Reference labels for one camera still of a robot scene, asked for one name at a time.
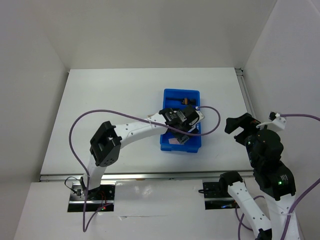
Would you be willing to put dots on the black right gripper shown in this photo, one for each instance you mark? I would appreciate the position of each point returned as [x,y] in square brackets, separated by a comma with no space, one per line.
[247,121]

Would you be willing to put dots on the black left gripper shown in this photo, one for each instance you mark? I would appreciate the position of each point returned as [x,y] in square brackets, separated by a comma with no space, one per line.
[180,137]

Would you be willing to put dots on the pink paper packet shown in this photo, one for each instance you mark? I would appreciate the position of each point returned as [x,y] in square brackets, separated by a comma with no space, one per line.
[173,141]

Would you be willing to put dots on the short kabuki makeup brush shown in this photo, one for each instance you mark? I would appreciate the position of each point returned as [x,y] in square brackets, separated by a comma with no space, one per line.
[185,101]

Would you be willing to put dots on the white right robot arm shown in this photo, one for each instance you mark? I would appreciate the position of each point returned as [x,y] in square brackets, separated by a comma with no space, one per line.
[275,180]

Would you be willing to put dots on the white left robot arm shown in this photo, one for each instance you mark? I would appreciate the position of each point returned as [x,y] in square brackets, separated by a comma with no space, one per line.
[109,139]

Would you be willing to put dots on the blue plastic organizer tray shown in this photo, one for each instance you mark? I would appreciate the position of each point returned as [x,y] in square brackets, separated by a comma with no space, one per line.
[194,142]

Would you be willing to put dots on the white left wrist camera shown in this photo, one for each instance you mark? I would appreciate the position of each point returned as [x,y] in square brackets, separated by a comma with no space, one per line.
[198,118]

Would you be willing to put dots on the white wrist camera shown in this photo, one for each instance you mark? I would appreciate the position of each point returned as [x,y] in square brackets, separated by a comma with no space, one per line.
[276,123]
[198,118]

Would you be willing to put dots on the aluminium rail right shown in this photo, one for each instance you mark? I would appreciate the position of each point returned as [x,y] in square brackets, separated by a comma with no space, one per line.
[245,92]

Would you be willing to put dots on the aluminium rail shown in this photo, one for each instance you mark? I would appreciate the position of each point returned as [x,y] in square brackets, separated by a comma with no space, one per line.
[245,92]
[139,176]

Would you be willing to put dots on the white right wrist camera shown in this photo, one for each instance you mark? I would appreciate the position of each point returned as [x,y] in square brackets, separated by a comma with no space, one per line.
[276,123]

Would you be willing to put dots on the aluminium rail front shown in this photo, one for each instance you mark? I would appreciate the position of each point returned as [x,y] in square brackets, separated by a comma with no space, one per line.
[139,176]

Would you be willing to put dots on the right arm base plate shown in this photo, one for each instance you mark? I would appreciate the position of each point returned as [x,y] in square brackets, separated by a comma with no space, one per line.
[215,198]

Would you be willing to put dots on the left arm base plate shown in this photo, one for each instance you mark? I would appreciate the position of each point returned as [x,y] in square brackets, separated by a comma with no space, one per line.
[103,199]

